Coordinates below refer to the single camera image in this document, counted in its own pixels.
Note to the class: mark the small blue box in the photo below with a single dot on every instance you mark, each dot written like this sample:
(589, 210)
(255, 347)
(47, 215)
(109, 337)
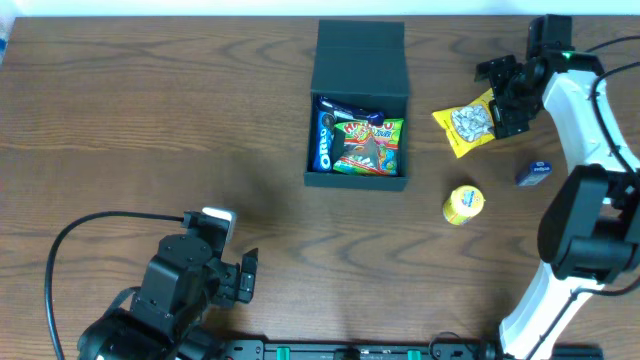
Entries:
(533, 174)

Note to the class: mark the colourful Haribo gummy bag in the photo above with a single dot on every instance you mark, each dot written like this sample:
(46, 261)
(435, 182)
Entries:
(369, 150)

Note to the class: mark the black open gift box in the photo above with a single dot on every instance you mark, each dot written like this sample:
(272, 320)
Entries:
(362, 64)

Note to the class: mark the yellow sunflower seed bag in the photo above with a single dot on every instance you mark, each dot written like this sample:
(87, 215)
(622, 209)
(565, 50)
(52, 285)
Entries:
(468, 127)

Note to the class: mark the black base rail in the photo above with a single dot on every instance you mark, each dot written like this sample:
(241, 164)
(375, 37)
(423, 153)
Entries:
(441, 350)

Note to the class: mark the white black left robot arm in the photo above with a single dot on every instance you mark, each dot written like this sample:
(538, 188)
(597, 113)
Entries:
(162, 318)

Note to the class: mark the blue Oreo cookie pack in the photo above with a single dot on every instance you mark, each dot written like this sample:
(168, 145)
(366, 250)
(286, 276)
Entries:
(324, 141)

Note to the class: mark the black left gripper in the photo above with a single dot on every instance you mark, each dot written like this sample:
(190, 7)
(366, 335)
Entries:
(232, 282)

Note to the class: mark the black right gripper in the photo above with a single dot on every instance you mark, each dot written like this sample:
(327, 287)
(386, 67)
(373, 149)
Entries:
(507, 93)

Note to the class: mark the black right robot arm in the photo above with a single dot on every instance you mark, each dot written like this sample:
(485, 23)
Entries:
(589, 234)

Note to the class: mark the yellow round jar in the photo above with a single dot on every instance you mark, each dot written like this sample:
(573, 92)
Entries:
(464, 203)

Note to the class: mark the dark blue chocolate bar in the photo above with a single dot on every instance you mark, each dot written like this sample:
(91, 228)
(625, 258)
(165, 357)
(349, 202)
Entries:
(336, 112)

